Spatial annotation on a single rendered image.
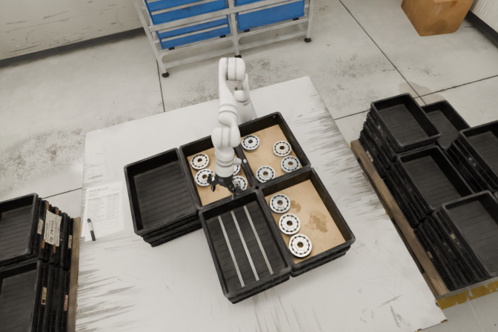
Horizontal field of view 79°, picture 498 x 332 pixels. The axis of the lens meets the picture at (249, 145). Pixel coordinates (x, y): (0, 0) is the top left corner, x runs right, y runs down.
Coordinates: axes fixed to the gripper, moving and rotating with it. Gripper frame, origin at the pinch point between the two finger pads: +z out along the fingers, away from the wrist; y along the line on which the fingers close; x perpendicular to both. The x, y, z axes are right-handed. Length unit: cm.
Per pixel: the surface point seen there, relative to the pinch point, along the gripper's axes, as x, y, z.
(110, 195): 3, -72, 41
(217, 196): 13.9, -9.2, 21.0
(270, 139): 54, 4, 7
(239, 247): -5.4, 11.9, 26.4
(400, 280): 13, 85, 30
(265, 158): 41.5, 6.2, 11.1
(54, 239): -17, -111, 85
